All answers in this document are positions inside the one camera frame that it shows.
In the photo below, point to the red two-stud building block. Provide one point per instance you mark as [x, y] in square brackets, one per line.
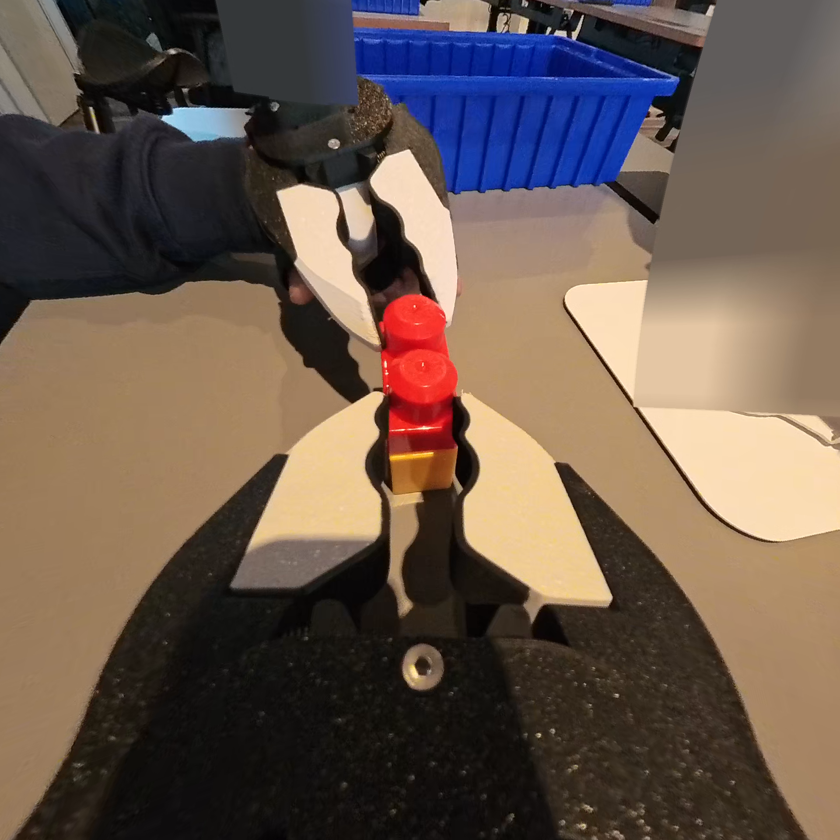
[420, 380]

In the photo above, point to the yellow one-stud building block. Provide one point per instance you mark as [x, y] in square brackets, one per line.
[423, 469]

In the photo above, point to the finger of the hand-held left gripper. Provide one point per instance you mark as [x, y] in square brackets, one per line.
[426, 216]
[315, 249]

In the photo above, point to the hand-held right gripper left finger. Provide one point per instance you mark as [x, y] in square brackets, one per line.
[321, 499]

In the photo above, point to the small blue plastic bin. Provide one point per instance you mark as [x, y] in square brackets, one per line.
[387, 5]

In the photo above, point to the black stool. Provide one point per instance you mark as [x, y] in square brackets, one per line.
[138, 65]

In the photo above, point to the person's left hand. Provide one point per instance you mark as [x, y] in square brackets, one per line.
[394, 289]

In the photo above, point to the large blue plastic bin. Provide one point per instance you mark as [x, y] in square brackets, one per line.
[525, 111]

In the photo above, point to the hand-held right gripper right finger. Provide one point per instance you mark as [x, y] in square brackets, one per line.
[531, 512]

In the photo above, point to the white sign stand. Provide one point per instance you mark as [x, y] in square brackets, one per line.
[722, 459]

